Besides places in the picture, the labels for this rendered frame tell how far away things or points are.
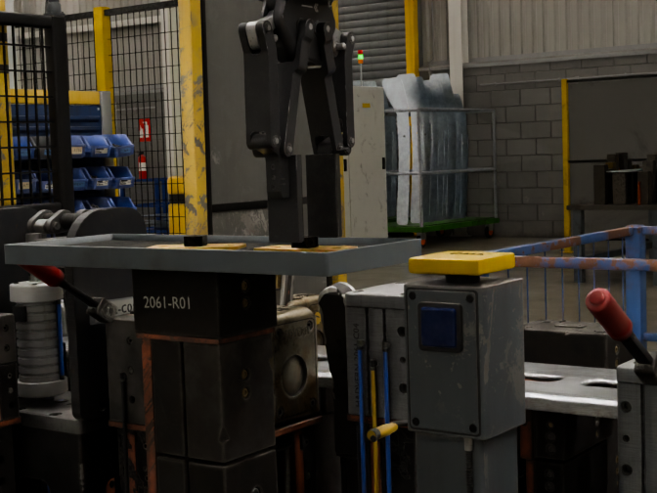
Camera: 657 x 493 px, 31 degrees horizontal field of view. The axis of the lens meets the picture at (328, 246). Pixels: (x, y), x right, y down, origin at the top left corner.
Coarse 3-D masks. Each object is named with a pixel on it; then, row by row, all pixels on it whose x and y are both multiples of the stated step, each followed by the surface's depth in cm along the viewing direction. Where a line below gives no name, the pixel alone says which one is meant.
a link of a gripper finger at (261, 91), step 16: (240, 32) 93; (256, 32) 92; (272, 32) 92; (272, 48) 92; (256, 64) 93; (272, 64) 92; (256, 80) 93; (272, 80) 92; (256, 96) 93; (272, 96) 92; (256, 112) 93; (272, 112) 92; (256, 128) 93; (272, 128) 92; (272, 144) 92
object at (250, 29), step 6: (270, 12) 94; (264, 18) 94; (270, 18) 93; (246, 24) 92; (252, 24) 92; (246, 30) 92; (252, 30) 92; (252, 36) 92; (276, 36) 93; (252, 42) 92; (258, 42) 92; (252, 48) 93; (258, 48) 92
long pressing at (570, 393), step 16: (64, 336) 165; (320, 352) 145; (320, 368) 134; (528, 368) 130; (544, 368) 130; (560, 368) 130; (576, 368) 129; (592, 368) 129; (320, 384) 130; (528, 384) 121; (544, 384) 121; (560, 384) 120; (576, 384) 120; (528, 400) 115; (544, 400) 114; (560, 400) 113; (576, 400) 112; (592, 400) 112; (608, 400) 111; (592, 416) 111; (608, 416) 110
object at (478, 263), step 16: (416, 256) 90; (432, 256) 90; (448, 256) 89; (464, 256) 89; (480, 256) 88; (496, 256) 89; (512, 256) 91; (416, 272) 89; (432, 272) 89; (448, 272) 88; (464, 272) 87; (480, 272) 87
